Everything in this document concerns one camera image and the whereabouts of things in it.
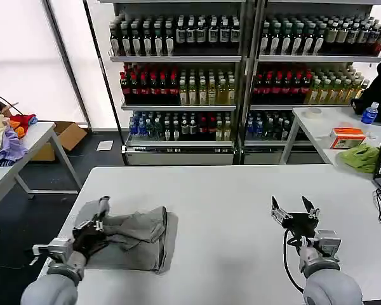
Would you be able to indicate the dark window frame post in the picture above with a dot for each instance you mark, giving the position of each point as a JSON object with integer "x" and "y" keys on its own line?
{"x": 68, "y": 63}

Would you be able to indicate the brown cardboard box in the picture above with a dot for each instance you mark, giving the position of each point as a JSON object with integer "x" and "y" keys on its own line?
{"x": 68, "y": 135}

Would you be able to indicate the shelf of drink bottles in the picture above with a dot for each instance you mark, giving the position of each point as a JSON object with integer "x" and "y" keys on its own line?
{"x": 177, "y": 79}
{"x": 304, "y": 79}

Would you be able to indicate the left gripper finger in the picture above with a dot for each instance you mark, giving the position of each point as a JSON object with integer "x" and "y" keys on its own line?
{"x": 104, "y": 209}
{"x": 85, "y": 223}

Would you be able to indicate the green cloth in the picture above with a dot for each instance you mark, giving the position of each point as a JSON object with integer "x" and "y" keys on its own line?
{"x": 360, "y": 159}

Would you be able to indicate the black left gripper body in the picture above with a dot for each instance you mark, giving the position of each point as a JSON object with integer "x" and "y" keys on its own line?
{"x": 90, "y": 243}

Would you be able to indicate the white tape roll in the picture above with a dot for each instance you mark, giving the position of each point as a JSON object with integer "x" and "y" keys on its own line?
{"x": 314, "y": 112}

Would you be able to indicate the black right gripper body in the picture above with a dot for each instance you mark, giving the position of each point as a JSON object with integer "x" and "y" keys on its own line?
{"x": 300, "y": 224}

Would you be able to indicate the red cloth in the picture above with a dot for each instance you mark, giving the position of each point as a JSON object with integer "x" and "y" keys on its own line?
{"x": 22, "y": 121}

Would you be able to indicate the grey printed T-shirt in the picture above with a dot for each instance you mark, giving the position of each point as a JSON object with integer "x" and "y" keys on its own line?
{"x": 146, "y": 235}

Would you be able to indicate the white side table with clothes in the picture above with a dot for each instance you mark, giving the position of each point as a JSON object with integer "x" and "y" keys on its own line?
{"x": 38, "y": 136}

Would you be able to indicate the white side table with laptop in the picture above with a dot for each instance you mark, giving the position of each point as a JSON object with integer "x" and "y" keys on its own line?
{"x": 333, "y": 122}

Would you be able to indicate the purple cloth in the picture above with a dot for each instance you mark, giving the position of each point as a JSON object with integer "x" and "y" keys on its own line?
{"x": 9, "y": 147}

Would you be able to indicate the orange and white box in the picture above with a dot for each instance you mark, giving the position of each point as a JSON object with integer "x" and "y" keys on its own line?
{"x": 347, "y": 138}

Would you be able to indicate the blue-labelled water bottle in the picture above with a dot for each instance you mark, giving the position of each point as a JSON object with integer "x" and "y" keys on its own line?
{"x": 369, "y": 113}

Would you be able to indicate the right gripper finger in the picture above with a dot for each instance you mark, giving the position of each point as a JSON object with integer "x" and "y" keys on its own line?
{"x": 309, "y": 208}
{"x": 277, "y": 209}

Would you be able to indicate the white paper sheet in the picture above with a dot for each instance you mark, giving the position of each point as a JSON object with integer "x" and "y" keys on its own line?
{"x": 104, "y": 145}

